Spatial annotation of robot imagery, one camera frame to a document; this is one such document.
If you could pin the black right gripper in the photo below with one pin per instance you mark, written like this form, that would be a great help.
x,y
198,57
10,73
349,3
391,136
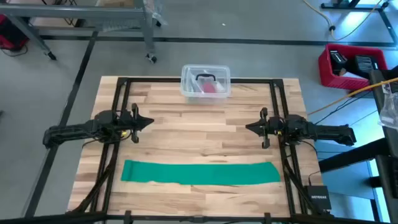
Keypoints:
x,y
265,127

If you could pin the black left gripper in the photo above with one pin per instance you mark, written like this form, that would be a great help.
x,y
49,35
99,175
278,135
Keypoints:
x,y
135,124

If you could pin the green elastic bandage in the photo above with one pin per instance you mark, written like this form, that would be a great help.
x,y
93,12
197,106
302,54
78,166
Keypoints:
x,y
199,172

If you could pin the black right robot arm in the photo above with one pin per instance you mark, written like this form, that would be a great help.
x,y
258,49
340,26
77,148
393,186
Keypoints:
x,y
311,130

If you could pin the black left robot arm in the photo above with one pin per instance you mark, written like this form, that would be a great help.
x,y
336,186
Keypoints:
x,y
77,129

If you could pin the clear plastic storage box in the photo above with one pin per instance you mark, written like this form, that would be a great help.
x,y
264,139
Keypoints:
x,y
189,98

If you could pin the red item in box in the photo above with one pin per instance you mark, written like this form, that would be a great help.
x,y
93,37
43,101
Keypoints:
x,y
209,87

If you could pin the red plastic crate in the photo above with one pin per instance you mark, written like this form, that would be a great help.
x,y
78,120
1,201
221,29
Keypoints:
x,y
325,77

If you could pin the black metal stand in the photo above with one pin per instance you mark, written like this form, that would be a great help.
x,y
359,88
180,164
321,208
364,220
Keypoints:
x,y
357,155

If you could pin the black charger with label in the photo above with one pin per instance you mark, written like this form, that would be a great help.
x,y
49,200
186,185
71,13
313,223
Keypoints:
x,y
337,59

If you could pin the clear plastic wrap on workbench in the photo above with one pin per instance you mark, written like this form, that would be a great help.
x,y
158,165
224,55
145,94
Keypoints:
x,y
155,12

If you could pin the black ribbed power brick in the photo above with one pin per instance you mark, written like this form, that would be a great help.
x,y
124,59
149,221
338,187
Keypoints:
x,y
365,63

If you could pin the grey metal workbench wooden top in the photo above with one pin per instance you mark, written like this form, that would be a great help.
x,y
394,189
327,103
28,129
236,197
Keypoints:
x,y
77,13

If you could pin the crumpled clear plastic bag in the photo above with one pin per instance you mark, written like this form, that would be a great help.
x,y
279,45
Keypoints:
x,y
390,109

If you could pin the red machine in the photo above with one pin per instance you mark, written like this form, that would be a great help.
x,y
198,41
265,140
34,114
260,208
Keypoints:
x,y
9,34

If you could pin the black metal table frame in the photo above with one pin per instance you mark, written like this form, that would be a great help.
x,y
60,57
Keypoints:
x,y
155,80

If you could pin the black Netgear network switch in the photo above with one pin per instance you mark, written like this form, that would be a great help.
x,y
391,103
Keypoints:
x,y
317,197

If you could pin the black floor frame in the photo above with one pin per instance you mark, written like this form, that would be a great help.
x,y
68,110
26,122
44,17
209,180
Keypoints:
x,y
354,5

